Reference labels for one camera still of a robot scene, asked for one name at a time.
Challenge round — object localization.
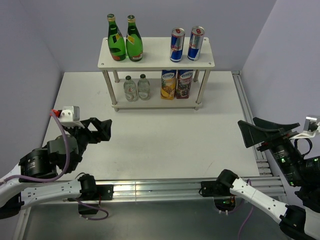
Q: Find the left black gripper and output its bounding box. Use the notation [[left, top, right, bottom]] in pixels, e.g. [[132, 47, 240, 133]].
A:
[[64, 116, 112, 171]]

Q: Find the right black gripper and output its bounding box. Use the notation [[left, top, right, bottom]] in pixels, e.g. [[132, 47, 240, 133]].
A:
[[235, 114, 305, 183]]

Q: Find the clear glass water bottle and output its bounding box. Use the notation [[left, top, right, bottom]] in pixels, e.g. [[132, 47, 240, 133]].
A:
[[123, 75, 138, 102]]

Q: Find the green glass bottle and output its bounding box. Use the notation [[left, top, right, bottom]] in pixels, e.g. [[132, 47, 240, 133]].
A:
[[126, 15, 144, 62], [107, 13, 126, 61]]

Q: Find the blue silver energy drink can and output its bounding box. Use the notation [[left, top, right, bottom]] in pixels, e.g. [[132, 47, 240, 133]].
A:
[[169, 27, 185, 62]]

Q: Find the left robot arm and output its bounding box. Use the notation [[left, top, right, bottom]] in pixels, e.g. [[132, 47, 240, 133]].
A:
[[0, 117, 113, 219]]

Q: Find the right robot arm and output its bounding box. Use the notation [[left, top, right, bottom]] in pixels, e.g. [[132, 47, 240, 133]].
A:
[[216, 115, 320, 240]]

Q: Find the white two-tier shelf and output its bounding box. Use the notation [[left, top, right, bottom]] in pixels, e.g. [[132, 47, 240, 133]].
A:
[[97, 37, 215, 111]]

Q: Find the yellow pineapple juice carton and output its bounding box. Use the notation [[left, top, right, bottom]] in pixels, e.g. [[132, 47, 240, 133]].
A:
[[160, 70, 177, 100]]

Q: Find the purple grape juice carton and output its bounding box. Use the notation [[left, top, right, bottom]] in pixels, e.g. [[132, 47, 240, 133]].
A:
[[175, 69, 194, 99]]

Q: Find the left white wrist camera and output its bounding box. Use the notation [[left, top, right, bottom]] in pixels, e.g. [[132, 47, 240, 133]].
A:
[[51, 105, 85, 128]]

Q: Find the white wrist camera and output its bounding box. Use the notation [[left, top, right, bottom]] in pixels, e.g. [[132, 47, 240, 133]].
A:
[[51, 105, 85, 128], [290, 115, 320, 140]]

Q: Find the aluminium side rail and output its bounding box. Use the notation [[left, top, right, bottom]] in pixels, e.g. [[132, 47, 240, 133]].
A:
[[231, 71, 267, 162]]

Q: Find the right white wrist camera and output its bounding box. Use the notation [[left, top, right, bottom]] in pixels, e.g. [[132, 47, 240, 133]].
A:
[[290, 115, 320, 140]]

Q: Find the aluminium front rail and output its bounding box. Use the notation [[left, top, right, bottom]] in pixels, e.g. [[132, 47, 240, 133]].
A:
[[96, 176, 286, 202]]

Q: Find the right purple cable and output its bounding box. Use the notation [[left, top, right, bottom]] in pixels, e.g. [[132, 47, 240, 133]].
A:
[[237, 204, 255, 240]]

